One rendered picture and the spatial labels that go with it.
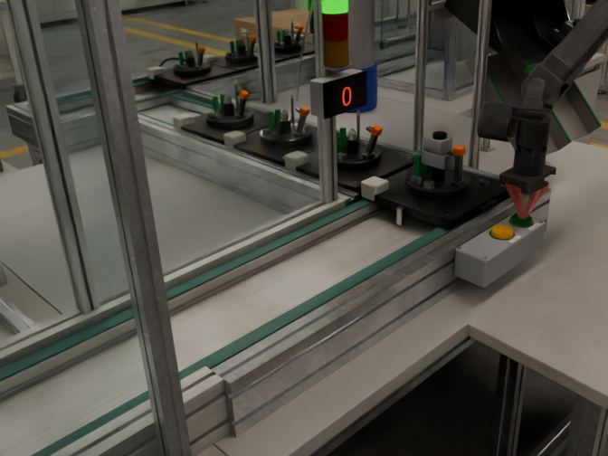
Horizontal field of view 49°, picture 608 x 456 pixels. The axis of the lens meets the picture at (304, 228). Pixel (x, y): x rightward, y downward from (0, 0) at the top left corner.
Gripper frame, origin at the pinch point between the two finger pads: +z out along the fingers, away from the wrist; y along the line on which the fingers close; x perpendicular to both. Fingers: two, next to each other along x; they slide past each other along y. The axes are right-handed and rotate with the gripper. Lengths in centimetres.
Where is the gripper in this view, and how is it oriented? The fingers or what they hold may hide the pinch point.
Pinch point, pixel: (523, 213)
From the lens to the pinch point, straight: 139.8
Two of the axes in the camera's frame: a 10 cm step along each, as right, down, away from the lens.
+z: 0.3, 8.9, 4.5
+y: -7.3, 3.3, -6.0
